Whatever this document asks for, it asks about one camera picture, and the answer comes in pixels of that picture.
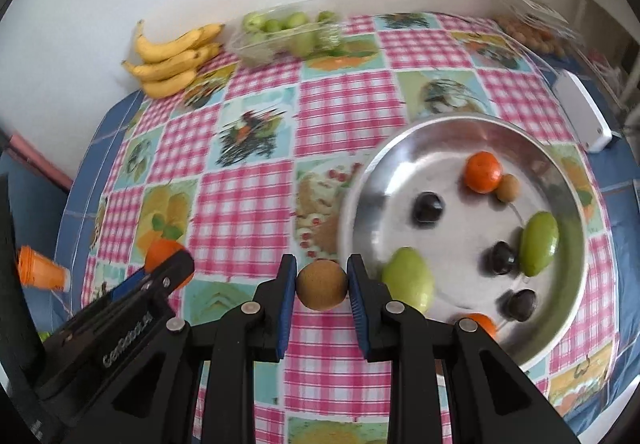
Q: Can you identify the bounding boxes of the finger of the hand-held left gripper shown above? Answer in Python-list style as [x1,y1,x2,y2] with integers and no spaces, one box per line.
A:
[106,250,197,321]

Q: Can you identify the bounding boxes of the oval green jujube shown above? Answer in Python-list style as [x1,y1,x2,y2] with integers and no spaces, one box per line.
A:
[382,246,435,315]
[518,211,560,277]

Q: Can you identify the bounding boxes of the orange plastic object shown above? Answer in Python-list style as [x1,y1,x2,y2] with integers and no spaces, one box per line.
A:
[16,245,71,293]

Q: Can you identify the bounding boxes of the pink furniture bar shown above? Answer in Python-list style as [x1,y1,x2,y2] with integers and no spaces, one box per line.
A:
[10,131,76,192]

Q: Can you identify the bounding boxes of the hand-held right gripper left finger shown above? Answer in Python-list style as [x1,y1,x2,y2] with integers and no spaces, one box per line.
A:
[87,254,299,444]

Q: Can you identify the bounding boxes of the orange mandarin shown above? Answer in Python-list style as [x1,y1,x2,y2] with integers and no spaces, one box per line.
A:
[457,313,498,340]
[145,239,195,290]
[465,151,503,195]

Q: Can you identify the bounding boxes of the yellow banana bunch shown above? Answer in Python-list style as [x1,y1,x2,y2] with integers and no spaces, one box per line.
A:
[121,20,225,99]

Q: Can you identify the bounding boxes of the dark purple plum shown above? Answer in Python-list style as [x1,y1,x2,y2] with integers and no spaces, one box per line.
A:
[412,191,445,225]
[501,289,538,322]
[487,241,518,276]

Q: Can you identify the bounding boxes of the clear plastic lidded box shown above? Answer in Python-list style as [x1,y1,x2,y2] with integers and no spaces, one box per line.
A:
[495,0,586,57]

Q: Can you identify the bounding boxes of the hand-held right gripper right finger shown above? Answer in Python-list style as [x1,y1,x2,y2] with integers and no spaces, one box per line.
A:
[346,254,581,444]

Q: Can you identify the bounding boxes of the brown longan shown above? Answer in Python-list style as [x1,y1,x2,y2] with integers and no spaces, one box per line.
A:
[496,173,521,203]
[296,260,348,312]

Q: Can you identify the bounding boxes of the pile of small jujubes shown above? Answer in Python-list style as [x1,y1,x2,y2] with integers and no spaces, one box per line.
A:
[242,10,341,57]

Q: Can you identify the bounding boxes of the round metal plate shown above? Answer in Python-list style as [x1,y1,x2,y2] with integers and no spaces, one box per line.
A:
[339,114,588,372]

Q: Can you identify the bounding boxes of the pink checked printed tablecloth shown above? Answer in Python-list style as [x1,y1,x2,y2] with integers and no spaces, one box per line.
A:
[80,13,616,444]

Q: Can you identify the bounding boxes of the white rectangular box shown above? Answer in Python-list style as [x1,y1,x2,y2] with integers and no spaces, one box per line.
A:
[552,70,613,154]

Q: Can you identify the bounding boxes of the pile of longans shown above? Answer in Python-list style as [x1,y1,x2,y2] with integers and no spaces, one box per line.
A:
[502,19,568,56]

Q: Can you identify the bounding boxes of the clear plastic tray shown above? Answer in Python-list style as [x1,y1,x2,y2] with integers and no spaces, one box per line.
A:
[227,0,346,67]

